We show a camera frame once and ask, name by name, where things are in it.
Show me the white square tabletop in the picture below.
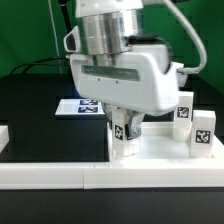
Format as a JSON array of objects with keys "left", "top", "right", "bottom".
[{"left": 106, "top": 120, "right": 224, "bottom": 164}]

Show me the white U-shaped obstacle fence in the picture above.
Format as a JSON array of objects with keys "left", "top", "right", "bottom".
[{"left": 0, "top": 125, "right": 224, "bottom": 190}]

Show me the white base tag plate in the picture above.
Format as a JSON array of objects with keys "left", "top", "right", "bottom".
[{"left": 55, "top": 99, "right": 104, "bottom": 115}]

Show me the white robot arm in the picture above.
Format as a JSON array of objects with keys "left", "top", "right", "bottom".
[{"left": 64, "top": 0, "right": 178, "bottom": 140}]

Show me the black cable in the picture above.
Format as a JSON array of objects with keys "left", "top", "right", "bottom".
[{"left": 9, "top": 55, "right": 72, "bottom": 76}]

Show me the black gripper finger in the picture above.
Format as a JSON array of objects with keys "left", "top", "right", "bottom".
[{"left": 126, "top": 111, "right": 145, "bottom": 140}]

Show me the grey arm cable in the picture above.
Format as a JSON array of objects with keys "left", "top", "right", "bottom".
[{"left": 161, "top": 0, "right": 208, "bottom": 75}]

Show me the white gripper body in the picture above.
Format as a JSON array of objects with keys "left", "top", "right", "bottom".
[{"left": 64, "top": 28, "right": 179, "bottom": 116}]

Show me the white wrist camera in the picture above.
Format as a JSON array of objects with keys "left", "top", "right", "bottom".
[{"left": 168, "top": 62, "right": 188, "bottom": 88}]

